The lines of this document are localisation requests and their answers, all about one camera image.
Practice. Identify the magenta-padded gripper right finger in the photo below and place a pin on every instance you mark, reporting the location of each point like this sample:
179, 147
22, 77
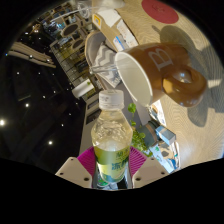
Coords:
148, 168

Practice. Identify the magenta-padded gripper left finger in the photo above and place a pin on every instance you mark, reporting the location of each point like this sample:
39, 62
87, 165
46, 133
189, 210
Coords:
75, 168

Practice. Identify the clear green-labelled drink bottle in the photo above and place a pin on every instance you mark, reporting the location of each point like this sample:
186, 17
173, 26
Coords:
111, 133

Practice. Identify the green potted plant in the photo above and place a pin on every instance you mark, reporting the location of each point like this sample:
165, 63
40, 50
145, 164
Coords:
148, 133

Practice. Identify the group of ceiling spotlights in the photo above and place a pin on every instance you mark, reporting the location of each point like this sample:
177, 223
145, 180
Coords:
50, 142

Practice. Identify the pale blue carton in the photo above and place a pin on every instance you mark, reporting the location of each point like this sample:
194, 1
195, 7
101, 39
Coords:
166, 135

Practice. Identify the white printed pamphlet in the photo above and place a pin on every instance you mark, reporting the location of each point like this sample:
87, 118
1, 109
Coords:
159, 113

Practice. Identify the brown lettered ceramic mug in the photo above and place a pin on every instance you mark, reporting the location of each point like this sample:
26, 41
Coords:
156, 70

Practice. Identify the grey wood-framed sofa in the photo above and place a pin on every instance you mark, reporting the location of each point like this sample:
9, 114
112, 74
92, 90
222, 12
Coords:
91, 43

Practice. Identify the group of dining chairs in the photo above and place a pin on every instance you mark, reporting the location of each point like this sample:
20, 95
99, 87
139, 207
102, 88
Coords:
70, 30

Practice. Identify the white orange-printed carton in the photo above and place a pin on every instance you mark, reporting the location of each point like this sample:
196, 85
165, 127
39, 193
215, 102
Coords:
113, 31

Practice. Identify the flat round red coaster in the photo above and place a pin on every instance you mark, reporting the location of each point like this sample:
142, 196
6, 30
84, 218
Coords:
160, 11

